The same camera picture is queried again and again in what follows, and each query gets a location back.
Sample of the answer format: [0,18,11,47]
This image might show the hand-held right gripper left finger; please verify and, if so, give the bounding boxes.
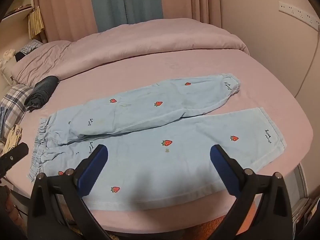
[27,144,118,240]

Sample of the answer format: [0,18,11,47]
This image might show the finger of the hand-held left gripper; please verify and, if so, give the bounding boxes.
[0,142,29,178]

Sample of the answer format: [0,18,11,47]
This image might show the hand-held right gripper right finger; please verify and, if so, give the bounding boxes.
[209,144,294,240]

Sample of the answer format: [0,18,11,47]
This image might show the light blue strawberry pants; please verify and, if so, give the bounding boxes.
[27,73,287,211]

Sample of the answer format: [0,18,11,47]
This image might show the yellow printed cloth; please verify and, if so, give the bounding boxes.
[0,124,23,155]

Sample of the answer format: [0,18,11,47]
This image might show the orange rug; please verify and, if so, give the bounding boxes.
[192,202,256,240]

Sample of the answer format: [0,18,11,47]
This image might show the plaid cloth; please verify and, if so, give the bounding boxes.
[0,84,33,135]

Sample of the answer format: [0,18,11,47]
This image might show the dark grey folded garment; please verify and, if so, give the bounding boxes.
[24,75,60,112]

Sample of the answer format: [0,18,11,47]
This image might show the stack of books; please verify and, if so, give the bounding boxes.
[292,196,320,228]

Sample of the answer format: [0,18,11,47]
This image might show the white plush toy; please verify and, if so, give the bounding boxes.
[0,49,16,66]

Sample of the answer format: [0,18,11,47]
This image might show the pink bed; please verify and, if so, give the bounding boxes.
[5,17,314,232]

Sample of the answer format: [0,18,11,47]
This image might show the blue checked cloth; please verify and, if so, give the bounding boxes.
[19,39,44,55]

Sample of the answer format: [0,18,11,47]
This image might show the yellow tassel fringe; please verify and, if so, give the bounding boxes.
[27,6,45,39]

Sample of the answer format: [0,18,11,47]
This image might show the pink duvet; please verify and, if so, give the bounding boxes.
[11,18,250,85]

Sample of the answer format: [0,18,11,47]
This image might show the teal curtain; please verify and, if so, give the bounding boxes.
[89,0,163,33]

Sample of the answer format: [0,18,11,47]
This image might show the white power strip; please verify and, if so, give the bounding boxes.
[279,1,320,26]

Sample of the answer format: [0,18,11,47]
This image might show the white cable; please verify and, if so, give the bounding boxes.
[294,25,320,99]

